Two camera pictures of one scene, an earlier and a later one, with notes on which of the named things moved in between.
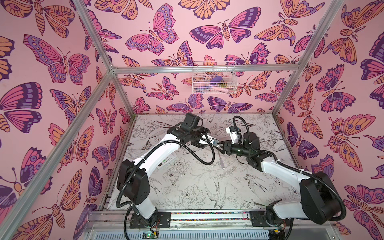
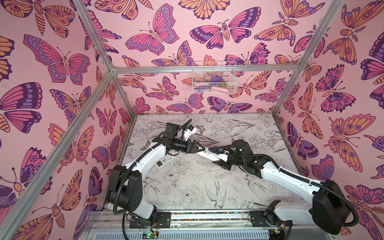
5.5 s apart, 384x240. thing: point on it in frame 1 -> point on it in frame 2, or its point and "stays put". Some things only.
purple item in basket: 217,79 stays put
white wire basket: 214,77 stays put
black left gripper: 201,130 -> 191,148
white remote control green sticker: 215,142 -> 214,156
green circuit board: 148,235 stays put
